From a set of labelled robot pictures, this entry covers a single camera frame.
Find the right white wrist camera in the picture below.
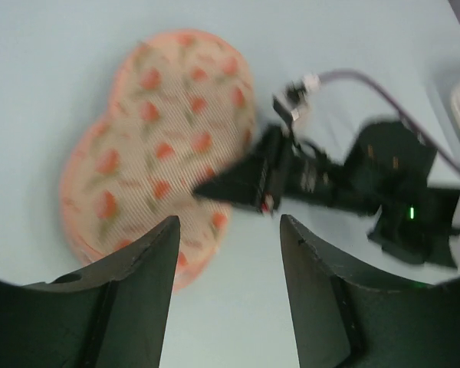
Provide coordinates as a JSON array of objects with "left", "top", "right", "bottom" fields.
[{"left": 284, "top": 74, "right": 321, "bottom": 104}]

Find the pink patterned laundry bag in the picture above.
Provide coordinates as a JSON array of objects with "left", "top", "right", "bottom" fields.
[{"left": 60, "top": 29, "right": 256, "bottom": 291}]

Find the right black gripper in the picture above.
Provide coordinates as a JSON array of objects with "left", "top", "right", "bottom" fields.
[{"left": 193, "top": 87, "right": 357, "bottom": 213}]

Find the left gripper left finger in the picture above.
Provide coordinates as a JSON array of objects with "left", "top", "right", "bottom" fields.
[{"left": 0, "top": 216, "right": 180, "bottom": 367}]

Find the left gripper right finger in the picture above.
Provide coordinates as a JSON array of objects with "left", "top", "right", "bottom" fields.
[{"left": 280, "top": 215, "right": 460, "bottom": 368}]

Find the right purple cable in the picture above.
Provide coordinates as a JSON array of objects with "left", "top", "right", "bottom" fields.
[{"left": 316, "top": 68, "right": 460, "bottom": 181}]

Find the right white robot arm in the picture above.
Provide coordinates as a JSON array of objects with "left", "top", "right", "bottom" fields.
[{"left": 192, "top": 86, "right": 460, "bottom": 268}]

